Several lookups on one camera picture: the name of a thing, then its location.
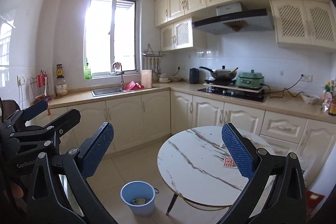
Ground cream lower kitchen cabinets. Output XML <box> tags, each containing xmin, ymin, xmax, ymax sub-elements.
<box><xmin>35</xmin><ymin>90</ymin><xmax>335</xmax><ymax>185</ymax></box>

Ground blue plastic trash bucket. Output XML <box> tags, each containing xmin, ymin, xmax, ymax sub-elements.
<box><xmin>120</xmin><ymin>181</ymin><xmax>159</xmax><ymax>217</ymax></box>

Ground steel kitchen sink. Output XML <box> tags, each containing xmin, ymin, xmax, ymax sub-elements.
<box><xmin>91</xmin><ymin>87</ymin><xmax>125</xmax><ymax>97</ymax></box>

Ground kitchen window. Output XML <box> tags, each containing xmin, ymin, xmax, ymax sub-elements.
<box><xmin>84</xmin><ymin>0</ymin><xmax>138</xmax><ymax>79</ymax></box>

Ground red white checkered wrapper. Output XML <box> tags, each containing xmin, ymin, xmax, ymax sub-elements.
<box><xmin>223</xmin><ymin>157</ymin><xmax>237</xmax><ymax>168</ymax></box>

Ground red utensil holder rack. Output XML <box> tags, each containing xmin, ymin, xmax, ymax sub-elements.
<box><xmin>30</xmin><ymin>70</ymin><xmax>51</xmax><ymax>103</ymax></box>

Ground large oil jar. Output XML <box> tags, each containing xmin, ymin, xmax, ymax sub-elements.
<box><xmin>55</xmin><ymin>64</ymin><xmax>68</xmax><ymax>97</ymax></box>

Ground round white marble table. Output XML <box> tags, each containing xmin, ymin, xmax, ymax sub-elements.
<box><xmin>156</xmin><ymin>125</ymin><xmax>276</xmax><ymax>216</ymax></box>

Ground black gas stove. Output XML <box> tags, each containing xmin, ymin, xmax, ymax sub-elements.
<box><xmin>198</xmin><ymin>80</ymin><xmax>266</xmax><ymax>102</ymax></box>

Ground green dish soap bottle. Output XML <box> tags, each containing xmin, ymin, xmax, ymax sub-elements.
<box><xmin>84</xmin><ymin>59</ymin><xmax>92</xmax><ymax>80</ymax></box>

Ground green electric cooker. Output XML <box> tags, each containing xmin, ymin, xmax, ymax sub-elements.
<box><xmin>236</xmin><ymin>69</ymin><xmax>264</xmax><ymax>90</ymax></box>

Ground red plastic basin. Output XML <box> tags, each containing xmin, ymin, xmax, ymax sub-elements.
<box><xmin>123</xmin><ymin>81</ymin><xmax>144</xmax><ymax>91</ymax></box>

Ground black wok with lid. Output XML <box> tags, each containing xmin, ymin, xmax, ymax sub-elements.
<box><xmin>199</xmin><ymin>66</ymin><xmax>239</xmax><ymax>80</ymax></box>

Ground white bowl on counter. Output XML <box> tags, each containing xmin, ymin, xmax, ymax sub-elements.
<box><xmin>301</xmin><ymin>93</ymin><xmax>321</xmax><ymax>105</ymax></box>

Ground chrome sink faucet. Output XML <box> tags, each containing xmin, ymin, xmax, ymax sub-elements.
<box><xmin>112</xmin><ymin>62</ymin><xmax>124</xmax><ymax>89</ymax></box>

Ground group of condiment bottles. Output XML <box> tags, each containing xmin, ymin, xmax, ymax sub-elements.
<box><xmin>322</xmin><ymin>80</ymin><xmax>336</xmax><ymax>117</ymax></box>

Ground wooden cutting board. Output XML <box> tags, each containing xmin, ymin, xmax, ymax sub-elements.
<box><xmin>141</xmin><ymin>69</ymin><xmax>152</xmax><ymax>89</ymax></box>

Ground black electric kettle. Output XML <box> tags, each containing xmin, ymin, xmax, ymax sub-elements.
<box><xmin>189</xmin><ymin>68</ymin><xmax>199</xmax><ymax>84</ymax></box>

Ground stacked white bowls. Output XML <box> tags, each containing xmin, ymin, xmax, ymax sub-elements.
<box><xmin>158</xmin><ymin>73</ymin><xmax>170</xmax><ymax>83</ymax></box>

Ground hanging utensil rack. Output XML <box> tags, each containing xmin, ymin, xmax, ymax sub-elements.
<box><xmin>141</xmin><ymin>44</ymin><xmax>166</xmax><ymax>76</ymax></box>

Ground black range hood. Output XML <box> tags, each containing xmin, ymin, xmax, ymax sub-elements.
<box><xmin>192</xmin><ymin>8</ymin><xmax>274</xmax><ymax>35</ymax></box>

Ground black power cable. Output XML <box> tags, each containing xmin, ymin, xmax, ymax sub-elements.
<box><xmin>262</xmin><ymin>74</ymin><xmax>305</xmax><ymax>98</ymax></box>

